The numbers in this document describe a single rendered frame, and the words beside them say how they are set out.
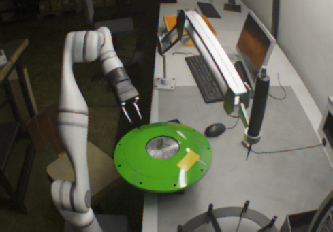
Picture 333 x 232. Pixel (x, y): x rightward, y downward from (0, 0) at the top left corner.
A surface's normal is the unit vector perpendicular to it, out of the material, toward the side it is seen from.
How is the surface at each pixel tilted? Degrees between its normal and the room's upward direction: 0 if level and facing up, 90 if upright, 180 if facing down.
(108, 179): 0
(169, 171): 14
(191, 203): 0
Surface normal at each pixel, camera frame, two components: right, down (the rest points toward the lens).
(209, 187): -0.04, -0.80
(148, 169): -0.15, -0.65
